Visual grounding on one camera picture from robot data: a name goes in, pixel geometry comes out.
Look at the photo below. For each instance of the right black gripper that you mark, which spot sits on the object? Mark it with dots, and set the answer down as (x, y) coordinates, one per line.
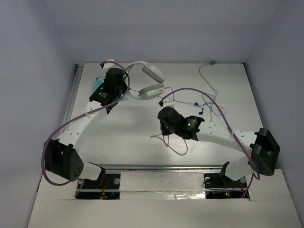
(165, 130)

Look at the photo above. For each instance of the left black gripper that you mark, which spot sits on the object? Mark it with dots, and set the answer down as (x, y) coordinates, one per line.
(118, 90)

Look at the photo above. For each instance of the white over-ear headphones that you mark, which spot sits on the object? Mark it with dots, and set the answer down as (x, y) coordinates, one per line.
(148, 80)

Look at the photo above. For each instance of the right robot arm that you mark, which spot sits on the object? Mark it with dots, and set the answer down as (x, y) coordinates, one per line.
(260, 148)

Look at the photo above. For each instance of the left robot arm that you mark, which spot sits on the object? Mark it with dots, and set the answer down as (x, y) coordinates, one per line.
(61, 155)

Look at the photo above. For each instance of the teal cat-ear headphones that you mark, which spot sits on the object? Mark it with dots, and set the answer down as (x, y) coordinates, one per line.
(97, 83)

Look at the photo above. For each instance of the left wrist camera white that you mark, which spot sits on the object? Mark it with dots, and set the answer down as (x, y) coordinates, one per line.
(107, 64)

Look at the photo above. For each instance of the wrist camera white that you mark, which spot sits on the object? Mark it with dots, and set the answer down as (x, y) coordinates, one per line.
(107, 64)
(167, 103)

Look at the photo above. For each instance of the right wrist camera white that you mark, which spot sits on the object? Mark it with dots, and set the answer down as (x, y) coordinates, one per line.
(167, 103)

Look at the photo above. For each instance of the blue earbuds with cable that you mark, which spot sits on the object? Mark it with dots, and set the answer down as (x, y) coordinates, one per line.
(202, 107)

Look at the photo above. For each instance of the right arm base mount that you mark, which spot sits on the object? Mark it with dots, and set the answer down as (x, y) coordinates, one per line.
(219, 186)

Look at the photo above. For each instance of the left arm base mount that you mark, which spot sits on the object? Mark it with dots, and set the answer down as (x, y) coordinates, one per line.
(106, 187)

